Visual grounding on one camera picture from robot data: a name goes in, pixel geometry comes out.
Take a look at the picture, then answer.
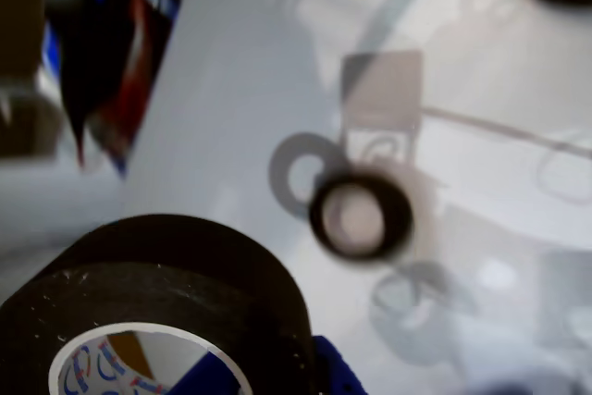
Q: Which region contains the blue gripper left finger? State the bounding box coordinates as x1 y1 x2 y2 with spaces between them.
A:
175 351 244 395

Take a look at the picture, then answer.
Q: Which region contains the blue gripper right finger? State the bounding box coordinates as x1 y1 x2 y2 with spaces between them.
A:
313 334 369 395

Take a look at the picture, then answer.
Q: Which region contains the black blue background object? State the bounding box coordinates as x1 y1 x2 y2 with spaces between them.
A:
41 0 181 181

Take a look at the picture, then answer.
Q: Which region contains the brown cardboard box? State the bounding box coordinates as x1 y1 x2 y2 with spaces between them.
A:
0 0 64 158

